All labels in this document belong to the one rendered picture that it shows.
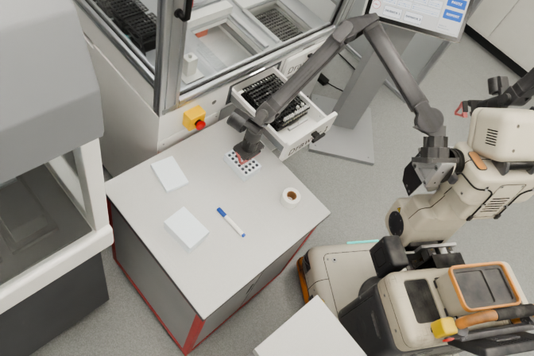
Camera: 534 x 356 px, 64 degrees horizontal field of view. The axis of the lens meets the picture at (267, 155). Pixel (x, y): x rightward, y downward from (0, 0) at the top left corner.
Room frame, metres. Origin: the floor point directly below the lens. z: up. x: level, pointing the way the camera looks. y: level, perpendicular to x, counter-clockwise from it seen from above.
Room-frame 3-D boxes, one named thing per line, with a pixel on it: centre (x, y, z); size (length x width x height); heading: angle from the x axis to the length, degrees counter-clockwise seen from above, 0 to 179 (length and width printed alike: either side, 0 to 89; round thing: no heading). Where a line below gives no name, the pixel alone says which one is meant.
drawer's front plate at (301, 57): (1.57, 0.01, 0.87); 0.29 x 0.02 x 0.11; 152
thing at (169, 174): (0.80, 0.30, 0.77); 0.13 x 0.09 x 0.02; 53
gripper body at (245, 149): (0.95, 0.07, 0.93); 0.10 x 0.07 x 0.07; 153
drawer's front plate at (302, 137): (1.14, -0.12, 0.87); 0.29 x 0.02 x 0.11; 152
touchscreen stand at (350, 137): (2.10, -0.40, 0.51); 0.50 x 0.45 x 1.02; 13
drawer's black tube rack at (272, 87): (1.23, 0.05, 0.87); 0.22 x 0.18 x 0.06; 62
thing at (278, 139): (1.24, 0.06, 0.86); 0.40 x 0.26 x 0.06; 62
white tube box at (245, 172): (0.96, 0.08, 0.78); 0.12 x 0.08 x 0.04; 63
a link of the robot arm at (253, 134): (0.95, 0.08, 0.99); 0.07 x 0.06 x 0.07; 74
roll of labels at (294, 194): (0.90, -0.14, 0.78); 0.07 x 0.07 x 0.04
